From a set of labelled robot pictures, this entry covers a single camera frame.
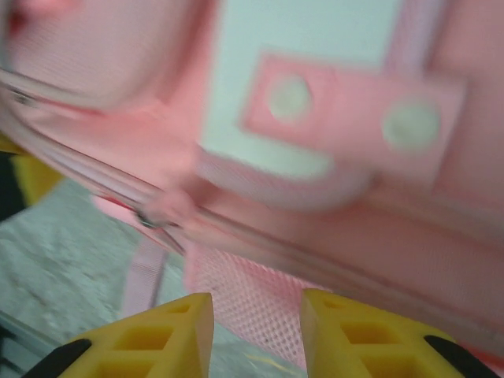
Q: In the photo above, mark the pink student backpack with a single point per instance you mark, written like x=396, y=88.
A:
x=354, y=157

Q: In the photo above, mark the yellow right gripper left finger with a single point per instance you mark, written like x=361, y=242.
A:
x=149, y=346

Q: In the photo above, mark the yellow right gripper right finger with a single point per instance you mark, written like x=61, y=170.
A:
x=374, y=346

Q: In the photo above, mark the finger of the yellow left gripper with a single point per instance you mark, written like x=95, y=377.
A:
x=35, y=177

